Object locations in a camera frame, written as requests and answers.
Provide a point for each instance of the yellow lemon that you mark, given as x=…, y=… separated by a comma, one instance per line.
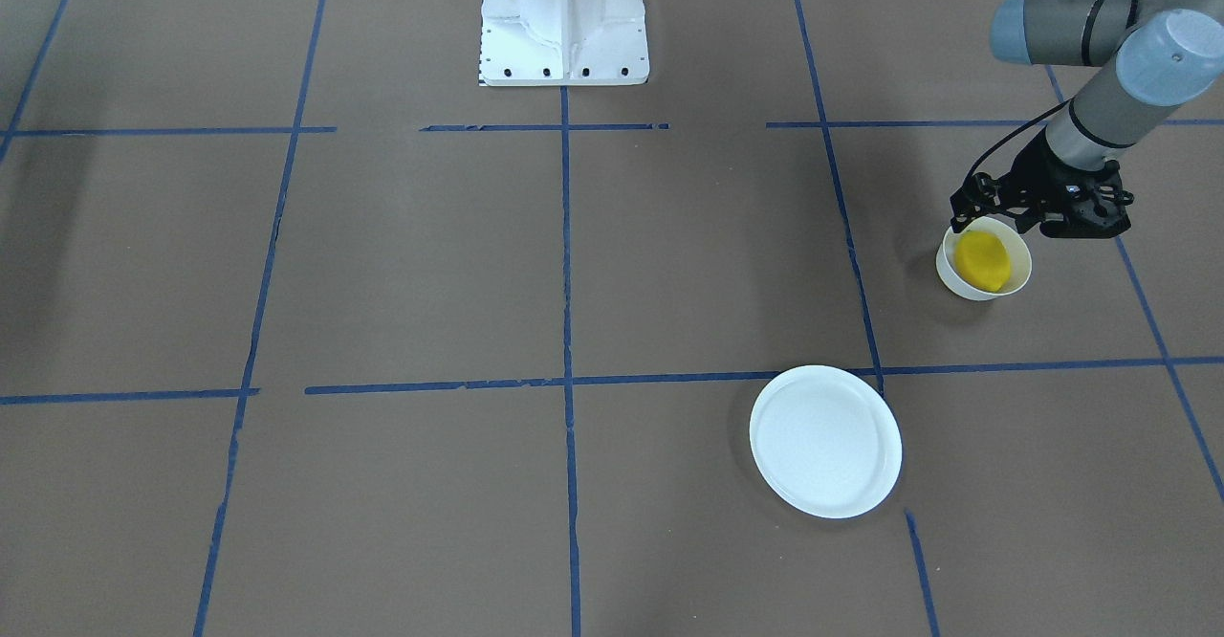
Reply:
x=981, y=259

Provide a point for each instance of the white bowl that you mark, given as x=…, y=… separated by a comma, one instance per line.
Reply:
x=1015, y=245

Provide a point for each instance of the white plate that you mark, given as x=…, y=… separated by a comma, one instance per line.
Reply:
x=825, y=442

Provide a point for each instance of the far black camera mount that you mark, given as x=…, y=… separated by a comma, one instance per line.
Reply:
x=1081, y=204

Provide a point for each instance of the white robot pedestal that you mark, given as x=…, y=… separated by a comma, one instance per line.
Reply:
x=530, y=43

